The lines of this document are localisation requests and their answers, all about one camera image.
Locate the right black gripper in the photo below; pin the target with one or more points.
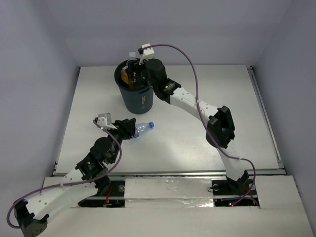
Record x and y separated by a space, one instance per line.
133 66

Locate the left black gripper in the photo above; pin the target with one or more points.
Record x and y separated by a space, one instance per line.
126 127

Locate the small blue cap bottle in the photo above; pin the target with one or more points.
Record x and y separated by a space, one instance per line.
142 128

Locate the orange juice bottle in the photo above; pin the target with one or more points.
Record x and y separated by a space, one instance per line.
125 78

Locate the clear ribbed unlabelled bottle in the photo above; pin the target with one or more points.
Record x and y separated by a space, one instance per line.
132 58

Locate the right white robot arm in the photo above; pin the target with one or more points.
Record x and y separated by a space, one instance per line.
218 122

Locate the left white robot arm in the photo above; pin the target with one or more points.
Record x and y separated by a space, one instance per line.
35 210

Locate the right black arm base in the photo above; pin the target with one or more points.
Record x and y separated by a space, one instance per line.
230 193

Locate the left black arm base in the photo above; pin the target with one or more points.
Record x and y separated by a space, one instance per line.
112 198

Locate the dark grey plastic bin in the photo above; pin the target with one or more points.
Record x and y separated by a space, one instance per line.
137 101

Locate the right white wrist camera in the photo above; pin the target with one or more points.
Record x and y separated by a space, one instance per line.
146 51

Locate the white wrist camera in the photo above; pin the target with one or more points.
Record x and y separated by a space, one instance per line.
104 121
146 51

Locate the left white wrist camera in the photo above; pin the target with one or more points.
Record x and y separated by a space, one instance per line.
104 121

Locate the aluminium table front rail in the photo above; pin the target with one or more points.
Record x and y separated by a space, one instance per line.
200 173

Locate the aluminium table rail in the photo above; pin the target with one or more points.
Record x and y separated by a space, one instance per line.
200 173
265 116

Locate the aluminium table right rail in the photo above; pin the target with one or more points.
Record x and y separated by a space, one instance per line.
265 116

